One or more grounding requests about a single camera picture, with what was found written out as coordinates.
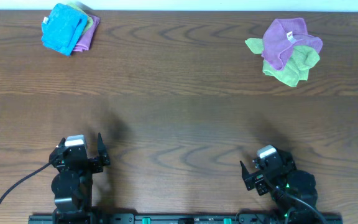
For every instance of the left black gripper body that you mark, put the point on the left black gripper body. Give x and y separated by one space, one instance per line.
97 164

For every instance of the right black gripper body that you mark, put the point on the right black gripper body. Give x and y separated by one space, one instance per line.
257 180

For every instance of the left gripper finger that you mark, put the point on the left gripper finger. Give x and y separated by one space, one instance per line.
61 143
100 146

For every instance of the purple microfiber cloth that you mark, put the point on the purple microfiber cloth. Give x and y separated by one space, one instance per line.
282 36

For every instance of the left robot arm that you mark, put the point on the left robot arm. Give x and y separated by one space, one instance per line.
72 186

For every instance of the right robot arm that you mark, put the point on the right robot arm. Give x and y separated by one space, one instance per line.
293 190

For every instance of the folded purple cloth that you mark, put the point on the folded purple cloth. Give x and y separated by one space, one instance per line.
84 42

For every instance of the folded blue cloth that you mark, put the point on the folded blue cloth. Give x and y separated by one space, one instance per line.
63 28

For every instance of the crumpled green cloth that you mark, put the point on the crumpled green cloth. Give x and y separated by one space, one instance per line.
297 68

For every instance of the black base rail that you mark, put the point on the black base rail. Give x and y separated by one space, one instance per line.
128 218

